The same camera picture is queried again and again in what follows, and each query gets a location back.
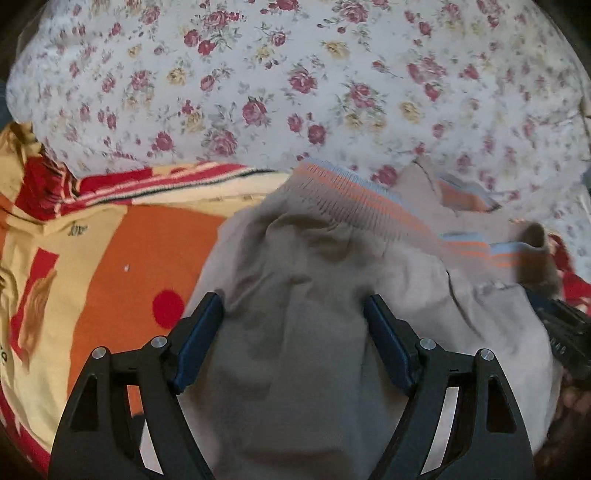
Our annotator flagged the beige jacket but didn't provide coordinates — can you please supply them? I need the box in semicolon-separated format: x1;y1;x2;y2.
139;157;561;480

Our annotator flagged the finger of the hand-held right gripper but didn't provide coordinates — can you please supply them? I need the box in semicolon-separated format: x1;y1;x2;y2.
524;286;566;326

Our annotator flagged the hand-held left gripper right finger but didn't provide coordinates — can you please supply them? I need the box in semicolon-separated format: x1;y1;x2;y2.
364;294;536;480

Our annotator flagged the floral quilt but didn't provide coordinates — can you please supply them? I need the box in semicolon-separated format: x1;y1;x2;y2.
7;0;591;241

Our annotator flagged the red orange yellow blanket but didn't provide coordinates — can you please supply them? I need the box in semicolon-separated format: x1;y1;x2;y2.
0;121;591;476

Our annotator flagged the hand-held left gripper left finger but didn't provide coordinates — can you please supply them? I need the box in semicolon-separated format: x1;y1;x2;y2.
48;292;225;480

